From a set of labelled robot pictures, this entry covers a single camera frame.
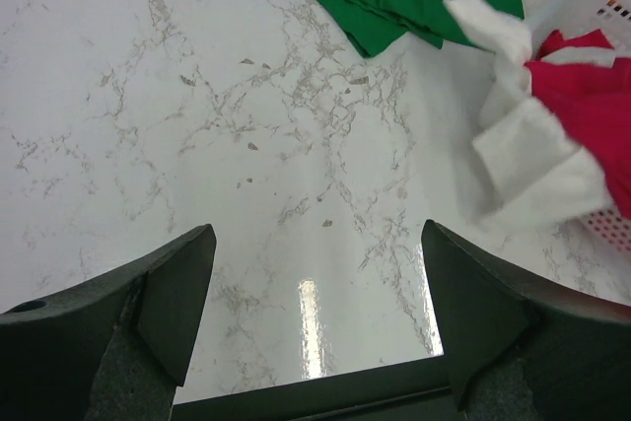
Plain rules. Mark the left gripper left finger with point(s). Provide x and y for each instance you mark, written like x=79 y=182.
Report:
x=115 y=347

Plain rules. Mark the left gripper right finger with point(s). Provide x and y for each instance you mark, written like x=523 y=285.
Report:
x=519 y=346

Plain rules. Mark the white plastic basket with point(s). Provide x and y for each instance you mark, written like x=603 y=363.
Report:
x=574 y=18

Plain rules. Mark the white t shirt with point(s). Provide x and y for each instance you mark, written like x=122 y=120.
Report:
x=540 y=175

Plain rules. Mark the red t shirt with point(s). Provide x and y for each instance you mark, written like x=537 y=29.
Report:
x=592 y=103

